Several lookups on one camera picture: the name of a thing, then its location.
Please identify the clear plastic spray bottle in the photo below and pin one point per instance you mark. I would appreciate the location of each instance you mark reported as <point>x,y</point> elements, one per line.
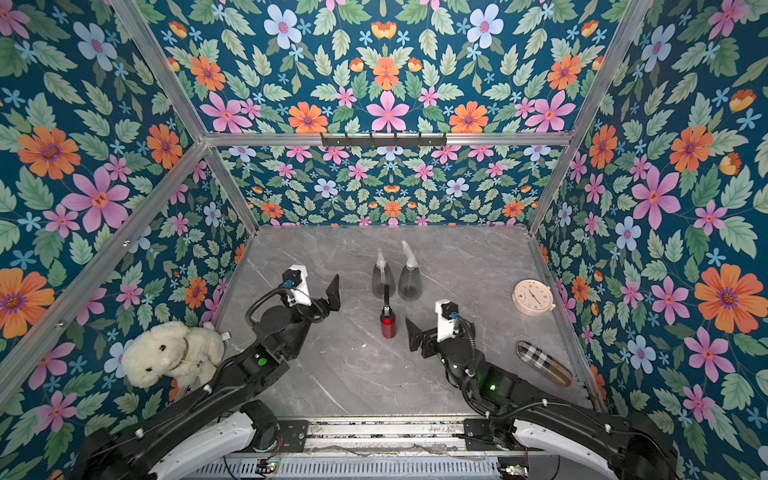
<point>378,281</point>
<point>410,286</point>

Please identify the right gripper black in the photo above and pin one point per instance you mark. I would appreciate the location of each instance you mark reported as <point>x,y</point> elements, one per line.
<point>430,342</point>

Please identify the striped oblong case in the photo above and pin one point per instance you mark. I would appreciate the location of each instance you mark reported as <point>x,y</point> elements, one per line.
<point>546,365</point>

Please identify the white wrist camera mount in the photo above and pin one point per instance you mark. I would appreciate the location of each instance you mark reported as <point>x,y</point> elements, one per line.
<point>294,284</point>
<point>448,323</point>

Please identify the cream plush teddy bear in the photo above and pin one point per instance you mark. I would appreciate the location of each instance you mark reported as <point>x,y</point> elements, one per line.
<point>190,355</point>

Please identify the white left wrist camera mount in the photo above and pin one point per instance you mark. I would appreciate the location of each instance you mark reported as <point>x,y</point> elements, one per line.
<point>294,284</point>

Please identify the cream round wall clock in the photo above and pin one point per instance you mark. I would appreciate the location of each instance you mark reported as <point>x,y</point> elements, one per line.
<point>533,298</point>

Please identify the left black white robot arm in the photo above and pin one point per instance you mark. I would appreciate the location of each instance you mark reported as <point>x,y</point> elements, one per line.
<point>224,415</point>

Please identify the metal base rail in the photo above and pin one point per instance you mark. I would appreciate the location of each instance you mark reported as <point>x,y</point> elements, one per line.
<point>435,435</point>

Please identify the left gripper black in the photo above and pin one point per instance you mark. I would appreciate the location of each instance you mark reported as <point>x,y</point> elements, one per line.
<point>321,311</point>

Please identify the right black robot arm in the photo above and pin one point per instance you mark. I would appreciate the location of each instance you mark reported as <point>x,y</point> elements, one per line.
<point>519,414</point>

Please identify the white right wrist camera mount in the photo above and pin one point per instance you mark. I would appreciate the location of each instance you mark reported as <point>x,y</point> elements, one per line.
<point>448,323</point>

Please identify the small red object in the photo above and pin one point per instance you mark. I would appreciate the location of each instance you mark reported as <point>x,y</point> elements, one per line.
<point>388,320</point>

